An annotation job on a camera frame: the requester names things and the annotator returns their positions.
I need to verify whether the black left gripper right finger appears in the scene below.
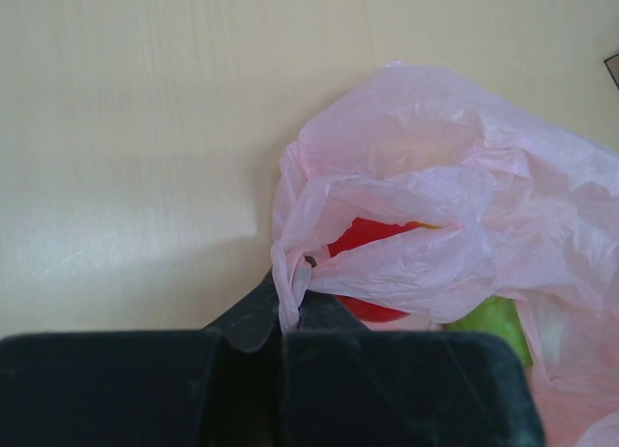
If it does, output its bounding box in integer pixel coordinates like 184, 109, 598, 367
297, 288, 369, 334

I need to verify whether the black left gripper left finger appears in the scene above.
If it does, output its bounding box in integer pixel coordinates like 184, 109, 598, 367
204, 270, 281, 353

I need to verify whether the red apple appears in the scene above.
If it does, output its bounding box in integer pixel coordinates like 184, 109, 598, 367
327, 218, 435, 323

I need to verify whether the pink plastic bag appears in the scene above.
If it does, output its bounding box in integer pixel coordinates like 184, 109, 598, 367
271, 62, 618, 446

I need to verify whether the green fruit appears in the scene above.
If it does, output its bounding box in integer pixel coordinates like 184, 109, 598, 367
444, 296, 533, 368

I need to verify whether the clear plastic container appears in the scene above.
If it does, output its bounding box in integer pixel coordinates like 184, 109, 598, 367
604, 53, 619, 88

